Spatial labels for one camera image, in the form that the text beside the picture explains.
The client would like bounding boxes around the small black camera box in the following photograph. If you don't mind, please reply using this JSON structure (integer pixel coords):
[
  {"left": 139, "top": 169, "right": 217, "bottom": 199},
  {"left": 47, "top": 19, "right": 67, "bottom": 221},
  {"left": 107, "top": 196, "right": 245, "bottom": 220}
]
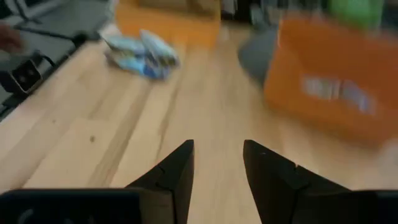
[{"left": 0, "top": 51, "right": 54, "bottom": 95}]

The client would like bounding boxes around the light blue granola bar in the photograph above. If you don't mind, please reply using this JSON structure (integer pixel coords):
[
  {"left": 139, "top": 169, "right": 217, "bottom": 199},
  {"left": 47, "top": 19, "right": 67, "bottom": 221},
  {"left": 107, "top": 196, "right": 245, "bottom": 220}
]
[{"left": 103, "top": 33, "right": 147, "bottom": 57}]

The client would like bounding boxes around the orange plastic bin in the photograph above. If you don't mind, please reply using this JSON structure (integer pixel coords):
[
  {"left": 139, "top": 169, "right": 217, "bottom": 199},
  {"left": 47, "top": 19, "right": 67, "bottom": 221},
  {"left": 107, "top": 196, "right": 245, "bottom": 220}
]
[
  {"left": 263, "top": 17, "right": 398, "bottom": 147},
  {"left": 114, "top": 0, "right": 222, "bottom": 48}
]

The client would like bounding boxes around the blue white granola bar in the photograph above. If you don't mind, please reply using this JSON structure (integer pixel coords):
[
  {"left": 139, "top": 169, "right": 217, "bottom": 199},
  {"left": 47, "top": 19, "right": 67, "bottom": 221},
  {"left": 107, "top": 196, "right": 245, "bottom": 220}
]
[{"left": 139, "top": 29, "right": 182, "bottom": 68}]

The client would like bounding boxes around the black table edge rail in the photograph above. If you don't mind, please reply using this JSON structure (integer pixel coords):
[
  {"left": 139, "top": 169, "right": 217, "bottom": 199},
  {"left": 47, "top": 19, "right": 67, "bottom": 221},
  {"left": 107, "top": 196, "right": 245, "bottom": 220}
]
[{"left": 0, "top": 39, "right": 95, "bottom": 123}]

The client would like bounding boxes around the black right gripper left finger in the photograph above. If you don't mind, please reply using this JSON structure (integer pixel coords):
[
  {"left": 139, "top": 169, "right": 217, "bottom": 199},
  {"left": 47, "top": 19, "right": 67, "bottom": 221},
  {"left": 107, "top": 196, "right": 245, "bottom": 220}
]
[{"left": 0, "top": 139, "right": 195, "bottom": 224}]

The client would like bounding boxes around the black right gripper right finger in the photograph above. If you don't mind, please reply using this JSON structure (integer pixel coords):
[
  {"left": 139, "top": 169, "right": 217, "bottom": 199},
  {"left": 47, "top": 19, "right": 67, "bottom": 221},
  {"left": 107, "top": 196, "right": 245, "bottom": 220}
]
[{"left": 243, "top": 139, "right": 398, "bottom": 224}]

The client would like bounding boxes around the person's hand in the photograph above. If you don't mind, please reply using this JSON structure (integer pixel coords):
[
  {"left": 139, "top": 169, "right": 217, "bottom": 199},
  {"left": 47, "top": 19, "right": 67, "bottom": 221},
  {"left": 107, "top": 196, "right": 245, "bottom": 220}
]
[{"left": 0, "top": 24, "right": 24, "bottom": 53}]

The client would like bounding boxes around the white triangle-patterned plant pot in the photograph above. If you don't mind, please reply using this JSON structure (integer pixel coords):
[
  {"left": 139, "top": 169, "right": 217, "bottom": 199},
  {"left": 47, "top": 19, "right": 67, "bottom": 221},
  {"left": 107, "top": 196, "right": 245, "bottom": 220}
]
[{"left": 238, "top": 27, "right": 280, "bottom": 85}]

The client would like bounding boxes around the green succulent plant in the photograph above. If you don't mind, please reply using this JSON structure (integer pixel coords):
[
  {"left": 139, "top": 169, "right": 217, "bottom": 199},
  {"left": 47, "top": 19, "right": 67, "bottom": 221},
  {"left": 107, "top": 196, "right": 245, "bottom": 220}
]
[{"left": 326, "top": 0, "right": 385, "bottom": 30}]

